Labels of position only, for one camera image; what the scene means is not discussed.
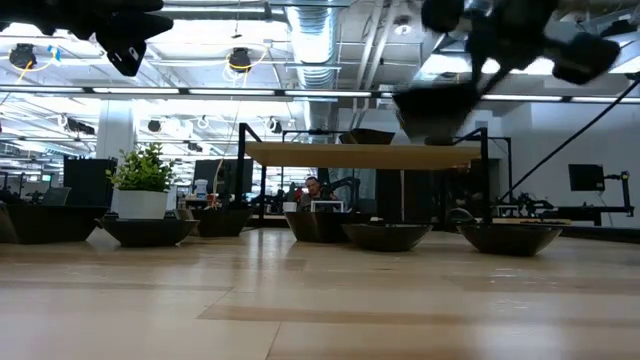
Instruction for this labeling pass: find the dark office chair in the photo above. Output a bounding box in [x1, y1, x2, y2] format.
[38, 186, 73, 207]

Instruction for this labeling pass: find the white building column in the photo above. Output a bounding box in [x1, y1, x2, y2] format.
[95, 107, 137, 162]

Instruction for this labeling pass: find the light wooden background table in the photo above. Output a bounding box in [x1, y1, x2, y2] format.
[492, 217, 572, 227]

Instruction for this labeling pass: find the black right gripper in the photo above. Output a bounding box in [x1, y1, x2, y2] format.
[466, 0, 622, 101]

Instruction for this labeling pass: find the black wall monitor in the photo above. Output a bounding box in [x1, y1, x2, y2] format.
[567, 163, 607, 193]

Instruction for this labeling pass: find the raised wooden shelf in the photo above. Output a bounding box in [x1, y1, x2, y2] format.
[242, 141, 481, 172]

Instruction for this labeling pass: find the long ceiling light bar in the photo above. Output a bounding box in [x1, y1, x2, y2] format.
[0, 85, 640, 105]

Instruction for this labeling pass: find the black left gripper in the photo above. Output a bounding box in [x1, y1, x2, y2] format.
[48, 0, 175, 50]

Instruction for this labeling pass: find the dark rounded chair back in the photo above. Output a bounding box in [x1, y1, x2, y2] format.
[446, 207, 476, 225]

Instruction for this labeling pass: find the green plant in white pot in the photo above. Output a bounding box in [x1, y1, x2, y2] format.
[105, 142, 177, 221]

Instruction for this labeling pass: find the black cabinet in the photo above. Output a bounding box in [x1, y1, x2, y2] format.
[62, 156, 119, 209]

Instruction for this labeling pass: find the ribbed grey ventilation duct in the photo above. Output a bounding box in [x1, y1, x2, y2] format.
[292, 0, 346, 132]

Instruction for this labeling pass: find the black aluminium table frame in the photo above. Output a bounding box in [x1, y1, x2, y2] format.
[564, 225, 640, 245]

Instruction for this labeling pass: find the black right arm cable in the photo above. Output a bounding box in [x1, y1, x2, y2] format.
[497, 78, 640, 204]

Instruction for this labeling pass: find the black metal shelf frame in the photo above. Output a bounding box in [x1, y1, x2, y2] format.
[233, 121, 514, 227]

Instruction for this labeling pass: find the person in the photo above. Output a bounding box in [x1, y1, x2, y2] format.
[298, 175, 339, 212]

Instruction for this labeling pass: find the dark computer monitor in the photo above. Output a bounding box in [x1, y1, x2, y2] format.
[192, 158, 255, 197]

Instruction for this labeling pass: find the black background table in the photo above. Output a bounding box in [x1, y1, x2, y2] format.
[554, 205, 636, 227]

